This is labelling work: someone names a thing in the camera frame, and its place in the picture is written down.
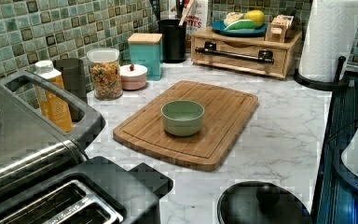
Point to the dark grey cup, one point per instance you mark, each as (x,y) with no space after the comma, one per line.
(73,76)

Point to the orange bottle white cap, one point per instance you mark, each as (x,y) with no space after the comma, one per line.
(52,106)

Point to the wooden utensil handle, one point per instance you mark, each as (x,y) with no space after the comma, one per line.
(186,12)

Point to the white paper towel roll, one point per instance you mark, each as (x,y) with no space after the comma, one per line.
(330,34)

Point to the grey appliance with handle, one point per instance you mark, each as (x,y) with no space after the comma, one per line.
(32,146)

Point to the wooden cutting board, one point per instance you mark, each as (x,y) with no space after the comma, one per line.
(227,112)

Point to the green ceramic bowl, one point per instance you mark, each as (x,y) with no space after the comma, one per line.
(182,117)

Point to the black paper towel holder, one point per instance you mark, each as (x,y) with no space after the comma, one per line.
(338,84)

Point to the dark dish drying rack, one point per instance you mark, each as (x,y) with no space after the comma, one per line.
(335,199)

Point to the yellow lemon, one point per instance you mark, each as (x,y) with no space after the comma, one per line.
(257,16)

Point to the black round lid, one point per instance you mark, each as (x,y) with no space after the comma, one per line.
(255,202)

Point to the pink dish white lid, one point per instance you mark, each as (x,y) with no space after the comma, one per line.
(134,76)

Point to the white red printed box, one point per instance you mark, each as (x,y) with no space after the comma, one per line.
(197,17)

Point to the green white food piece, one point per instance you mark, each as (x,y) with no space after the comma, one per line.
(241,25)

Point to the blue plate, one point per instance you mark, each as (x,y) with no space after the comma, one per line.
(219,28)

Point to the black steel toaster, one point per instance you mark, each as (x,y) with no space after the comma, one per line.
(96,191)

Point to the small wooden block holder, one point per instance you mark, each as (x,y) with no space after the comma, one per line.
(281,29)

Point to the teal canister wooden lid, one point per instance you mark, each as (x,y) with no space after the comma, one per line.
(146,50)

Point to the black utensil holder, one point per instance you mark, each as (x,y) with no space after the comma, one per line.
(173,40)

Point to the wooden drawer box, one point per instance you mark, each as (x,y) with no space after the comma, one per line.
(253,55)

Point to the glass jar colourful cereal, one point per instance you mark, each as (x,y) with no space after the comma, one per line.
(105,73)

